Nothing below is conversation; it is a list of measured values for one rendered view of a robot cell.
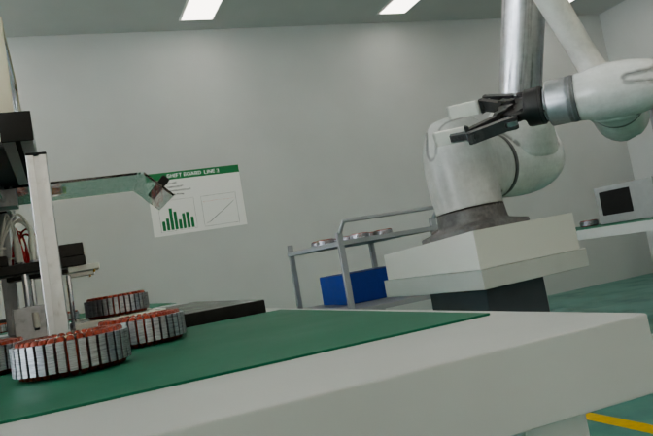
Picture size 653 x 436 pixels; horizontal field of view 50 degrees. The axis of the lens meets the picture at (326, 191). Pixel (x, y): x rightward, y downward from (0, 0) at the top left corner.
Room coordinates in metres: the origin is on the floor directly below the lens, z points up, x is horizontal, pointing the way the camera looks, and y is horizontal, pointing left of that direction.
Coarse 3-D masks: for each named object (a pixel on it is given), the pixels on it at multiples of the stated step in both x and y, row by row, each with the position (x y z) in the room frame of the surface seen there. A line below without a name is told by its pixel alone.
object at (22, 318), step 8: (16, 312) 1.18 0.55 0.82; (24, 312) 1.18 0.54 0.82; (32, 312) 1.19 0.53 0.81; (40, 312) 1.19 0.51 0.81; (16, 320) 1.18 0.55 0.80; (24, 320) 1.18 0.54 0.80; (32, 320) 1.19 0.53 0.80; (40, 320) 1.19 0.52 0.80; (16, 328) 1.18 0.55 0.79; (24, 328) 1.18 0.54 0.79; (32, 328) 1.19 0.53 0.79; (40, 328) 1.19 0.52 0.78; (16, 336) 1.18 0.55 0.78; (24, 336) 1.18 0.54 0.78; (32, 336) 1.19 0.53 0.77; (40, 336) 1.19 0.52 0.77
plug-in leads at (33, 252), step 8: (8, 216) 1.19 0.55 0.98; (8, 224) 1.19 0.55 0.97; (24, 224) 1.23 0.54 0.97; (16, 232) 1.23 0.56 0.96; (32, 232) 1.23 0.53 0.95; (0, 240) 1.19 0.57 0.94; (16, 240) 1.20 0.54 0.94; (32, 240) 1.20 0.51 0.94; (0, 248) 1.18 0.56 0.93; (16, 248) 1.20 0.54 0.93; (32, 248) 1.20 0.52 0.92; (0, 256) 1.18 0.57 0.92; (16, 256) 1.20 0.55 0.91; (32, 256) 1.20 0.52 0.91; (0, 264) 1.18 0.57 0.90; (8, 264) 1.20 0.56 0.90; (16, 264) 1.20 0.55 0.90
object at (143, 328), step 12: (156, 312) 0.94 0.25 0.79; (168, 312) 0.88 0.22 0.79; (180, 312) 0.89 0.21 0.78; (108, 324) 0.86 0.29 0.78; (132, 324) 0.85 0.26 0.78; (144, 324) 0.86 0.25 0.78; (156, 324) 0.86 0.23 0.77; (168, 324) 0.87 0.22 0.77; (180, 324) 0.89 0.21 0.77; (132, 336) 0.85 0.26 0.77; (144, 336) 0.85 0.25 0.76; (156, 336) 0.86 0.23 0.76; (168, 336) 0.87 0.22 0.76; (180, 336) 0.90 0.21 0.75
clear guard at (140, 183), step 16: (112, 176) 1.43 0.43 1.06; (128, 176) 1.45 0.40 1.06; (144, 176) 1.46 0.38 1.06; (64, 192) 1.52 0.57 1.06; (80, 192) 1.56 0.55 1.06; (96, 192) 1.60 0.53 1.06; (112, 192) 1.64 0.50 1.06; (144, 192) 1.61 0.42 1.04; (160, 192) 1.51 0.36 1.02; (160, 208) 1.66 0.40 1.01
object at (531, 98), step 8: (528, 88) 1.34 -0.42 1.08; (536, 88) 1.32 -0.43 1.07; (528, 96) 1.32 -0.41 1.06; (536, 96) 1.31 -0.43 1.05; (504, 104) 1.38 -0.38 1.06; (520, 104) 1.35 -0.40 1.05; (528, 104) 1.32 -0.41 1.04; (536, 104) 1.31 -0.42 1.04; (512, 112) 1.33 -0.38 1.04; (520, 112) 1.33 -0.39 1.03; (528, 112) 1.32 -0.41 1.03; (536, 112) 1.31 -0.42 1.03; (520, 120) 1.34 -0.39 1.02; (528, 120) 1.33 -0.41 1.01; (536, 120) 1.33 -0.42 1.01; (544, 120) 1.33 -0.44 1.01
